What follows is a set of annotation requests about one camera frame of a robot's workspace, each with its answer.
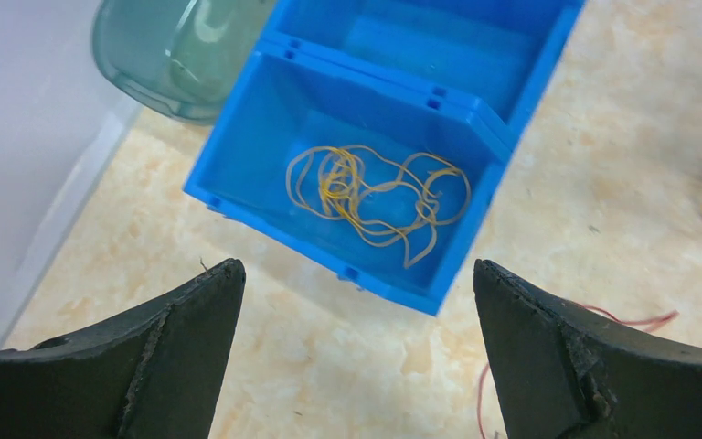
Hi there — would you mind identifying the teal transparent plastic tub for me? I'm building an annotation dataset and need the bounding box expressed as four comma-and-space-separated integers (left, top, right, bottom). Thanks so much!
91, 0, 274, 125

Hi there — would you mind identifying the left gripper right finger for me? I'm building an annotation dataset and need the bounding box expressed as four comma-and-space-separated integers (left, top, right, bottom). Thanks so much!
473, 260, 702, 438

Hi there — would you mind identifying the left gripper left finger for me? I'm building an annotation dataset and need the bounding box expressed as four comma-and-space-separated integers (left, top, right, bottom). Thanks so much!
0, 259, 246, 438

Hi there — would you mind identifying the white cable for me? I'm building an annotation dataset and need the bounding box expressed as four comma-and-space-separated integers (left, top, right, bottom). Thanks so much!
285, 144, 473, 270

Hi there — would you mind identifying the blue three-compartment plastic bin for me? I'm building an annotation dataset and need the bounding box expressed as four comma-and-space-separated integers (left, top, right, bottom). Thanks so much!
185, 1, 582, 316

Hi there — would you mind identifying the red cable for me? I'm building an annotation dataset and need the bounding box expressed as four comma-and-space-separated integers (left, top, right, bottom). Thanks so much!
476, 305, 680, 439

